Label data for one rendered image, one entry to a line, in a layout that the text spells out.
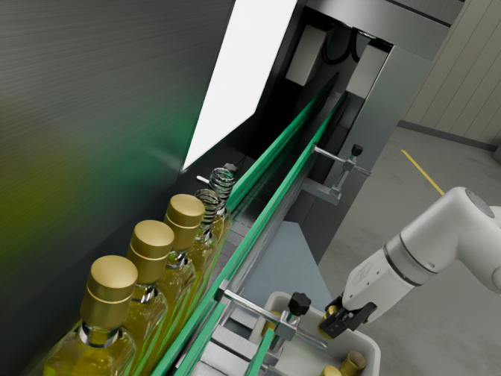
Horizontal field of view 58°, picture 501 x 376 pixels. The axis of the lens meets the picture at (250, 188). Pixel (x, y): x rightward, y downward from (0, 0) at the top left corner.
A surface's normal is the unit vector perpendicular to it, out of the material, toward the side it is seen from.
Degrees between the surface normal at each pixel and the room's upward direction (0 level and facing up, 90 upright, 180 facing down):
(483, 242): 73
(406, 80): 90
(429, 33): 90
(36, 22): 90
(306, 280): 0
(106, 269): 0
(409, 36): 90
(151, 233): 0
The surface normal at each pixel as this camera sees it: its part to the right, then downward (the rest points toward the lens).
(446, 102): 0.19, 0.57
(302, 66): -0.33, 0.40
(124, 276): 0.33, -0.80
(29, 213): 0.89, 0.44
